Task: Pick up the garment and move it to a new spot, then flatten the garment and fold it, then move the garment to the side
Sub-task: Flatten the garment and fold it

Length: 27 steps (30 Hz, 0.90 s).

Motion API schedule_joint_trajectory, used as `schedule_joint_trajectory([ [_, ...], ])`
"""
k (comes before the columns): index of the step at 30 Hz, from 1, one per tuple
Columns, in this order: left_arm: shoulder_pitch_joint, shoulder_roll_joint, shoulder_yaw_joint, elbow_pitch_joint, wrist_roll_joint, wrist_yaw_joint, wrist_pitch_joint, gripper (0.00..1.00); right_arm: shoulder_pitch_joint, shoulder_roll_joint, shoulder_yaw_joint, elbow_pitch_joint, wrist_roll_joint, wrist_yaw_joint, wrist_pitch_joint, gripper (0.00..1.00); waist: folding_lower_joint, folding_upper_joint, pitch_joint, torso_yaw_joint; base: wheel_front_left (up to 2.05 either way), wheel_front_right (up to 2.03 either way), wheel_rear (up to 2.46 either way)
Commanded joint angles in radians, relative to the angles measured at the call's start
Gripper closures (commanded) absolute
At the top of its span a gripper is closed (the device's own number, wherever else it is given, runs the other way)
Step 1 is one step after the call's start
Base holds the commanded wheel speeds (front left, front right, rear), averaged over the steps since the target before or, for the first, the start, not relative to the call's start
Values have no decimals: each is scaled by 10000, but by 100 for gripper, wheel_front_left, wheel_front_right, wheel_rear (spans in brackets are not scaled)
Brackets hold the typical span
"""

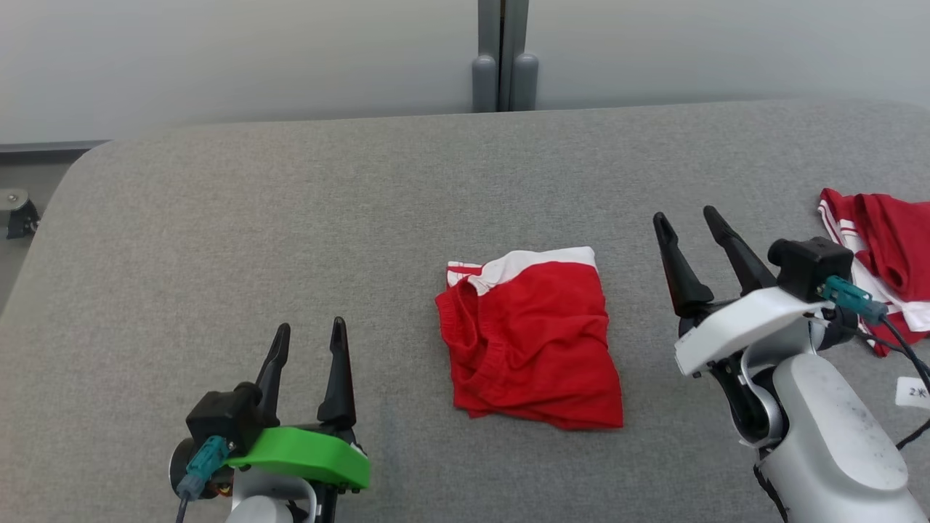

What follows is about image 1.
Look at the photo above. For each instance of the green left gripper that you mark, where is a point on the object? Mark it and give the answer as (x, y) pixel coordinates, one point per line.
(305, 450)

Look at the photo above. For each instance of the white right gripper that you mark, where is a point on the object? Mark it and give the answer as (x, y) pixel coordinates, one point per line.
(741, 323)

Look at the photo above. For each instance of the red jersey with white stripes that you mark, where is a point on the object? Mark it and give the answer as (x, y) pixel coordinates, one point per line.
(894, 240)

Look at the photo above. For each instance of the red shorts with white trim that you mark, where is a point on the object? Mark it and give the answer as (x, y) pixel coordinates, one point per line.
(538, 341)

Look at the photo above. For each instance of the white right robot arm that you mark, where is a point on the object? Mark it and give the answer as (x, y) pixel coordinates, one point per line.
(828, 436)

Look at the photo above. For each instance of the grey fabric covered table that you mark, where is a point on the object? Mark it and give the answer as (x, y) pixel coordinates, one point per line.
(218, 254)

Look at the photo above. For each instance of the white paper label tag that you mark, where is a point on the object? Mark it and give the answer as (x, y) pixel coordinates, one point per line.
(915, 392)

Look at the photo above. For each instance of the black caster wheel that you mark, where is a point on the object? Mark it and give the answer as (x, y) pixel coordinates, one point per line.
(23, 218)

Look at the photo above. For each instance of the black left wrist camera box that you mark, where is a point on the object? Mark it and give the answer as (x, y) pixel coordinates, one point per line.
(221, 421)

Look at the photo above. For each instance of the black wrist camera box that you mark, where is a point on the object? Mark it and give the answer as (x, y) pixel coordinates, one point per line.
(810, 265)
(221, 421)

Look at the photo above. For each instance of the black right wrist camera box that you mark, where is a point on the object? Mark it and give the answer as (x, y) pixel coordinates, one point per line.
(810, 265)

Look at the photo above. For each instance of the grey metal partition post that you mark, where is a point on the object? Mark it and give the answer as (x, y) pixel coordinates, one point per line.
(524, 80)

